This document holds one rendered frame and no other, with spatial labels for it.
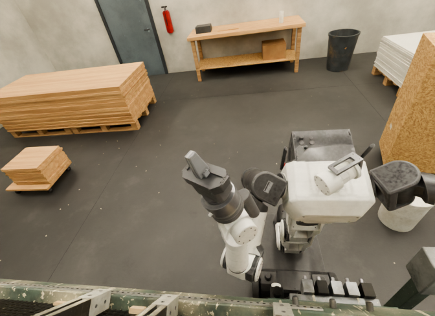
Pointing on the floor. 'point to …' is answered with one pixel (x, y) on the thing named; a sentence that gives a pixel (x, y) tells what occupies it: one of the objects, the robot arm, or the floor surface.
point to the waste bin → (341, 48)
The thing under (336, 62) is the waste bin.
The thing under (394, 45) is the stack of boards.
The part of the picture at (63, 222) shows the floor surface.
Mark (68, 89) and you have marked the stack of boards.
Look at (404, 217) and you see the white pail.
